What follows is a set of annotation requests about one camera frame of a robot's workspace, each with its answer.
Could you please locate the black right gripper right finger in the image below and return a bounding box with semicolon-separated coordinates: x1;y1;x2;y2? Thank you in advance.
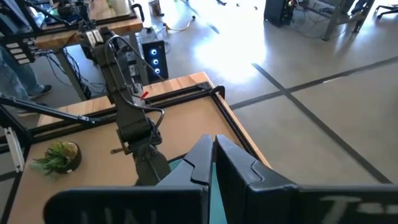
215;134;299;224

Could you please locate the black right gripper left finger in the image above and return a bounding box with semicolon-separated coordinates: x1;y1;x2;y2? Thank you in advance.
157;134;215;188

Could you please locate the blue round plate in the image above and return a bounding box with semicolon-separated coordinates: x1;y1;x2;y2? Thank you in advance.
169;157;228;224

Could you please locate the small potted green plant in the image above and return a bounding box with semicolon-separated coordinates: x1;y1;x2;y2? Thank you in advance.
29;140;83;180

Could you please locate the computer tower with blue fans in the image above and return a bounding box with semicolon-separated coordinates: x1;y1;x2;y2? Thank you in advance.
141;39;170;83

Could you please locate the wooden workbench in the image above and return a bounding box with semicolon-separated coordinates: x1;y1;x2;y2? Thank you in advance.
30;0;144;102

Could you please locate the person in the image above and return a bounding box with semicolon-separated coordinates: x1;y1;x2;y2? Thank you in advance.
0;45;53;101

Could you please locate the black computer tower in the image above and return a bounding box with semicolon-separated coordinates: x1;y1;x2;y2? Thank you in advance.
263;0;297;27

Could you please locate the black aluminium table frame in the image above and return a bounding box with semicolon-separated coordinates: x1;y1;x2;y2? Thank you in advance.
0;81;261;224

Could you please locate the silver aluminium bracket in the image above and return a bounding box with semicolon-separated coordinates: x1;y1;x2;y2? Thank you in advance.
4;126;25;174

